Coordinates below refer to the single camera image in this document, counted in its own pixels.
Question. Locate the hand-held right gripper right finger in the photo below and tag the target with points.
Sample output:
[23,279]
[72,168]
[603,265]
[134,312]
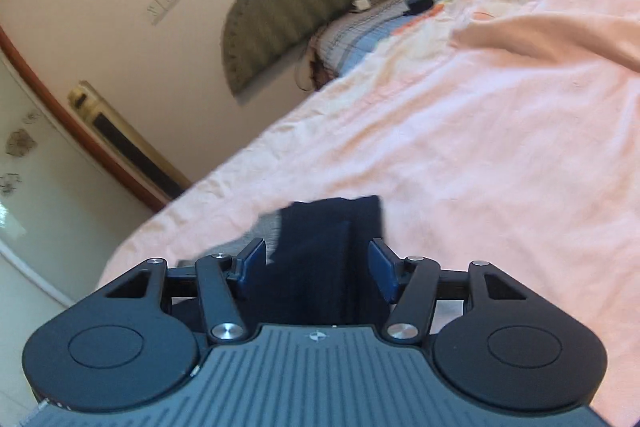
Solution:
[381,263]

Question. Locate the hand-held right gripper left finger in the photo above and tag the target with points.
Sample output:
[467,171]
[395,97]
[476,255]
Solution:
[251,260]

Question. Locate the pink blanket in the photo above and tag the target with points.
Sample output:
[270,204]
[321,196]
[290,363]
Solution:
[450,132]

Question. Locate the gold tower air conditioner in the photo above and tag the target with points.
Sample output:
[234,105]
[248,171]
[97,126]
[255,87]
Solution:
[125,142]

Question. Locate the flower print glass door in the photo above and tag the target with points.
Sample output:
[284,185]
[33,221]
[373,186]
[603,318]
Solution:
[45,207]

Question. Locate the blue plaid bedsheet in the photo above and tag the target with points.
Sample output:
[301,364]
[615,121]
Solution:
[360,32]

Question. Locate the white charger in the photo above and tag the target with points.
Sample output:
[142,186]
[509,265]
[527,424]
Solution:
[361,4]

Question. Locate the small black device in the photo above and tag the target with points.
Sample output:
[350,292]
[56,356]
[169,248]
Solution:
[419,3]

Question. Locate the brown wooden door frame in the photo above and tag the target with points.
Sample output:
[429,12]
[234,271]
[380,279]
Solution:
[60,112]

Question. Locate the white wall switch plate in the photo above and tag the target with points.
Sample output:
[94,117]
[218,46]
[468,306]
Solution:
[164,6]

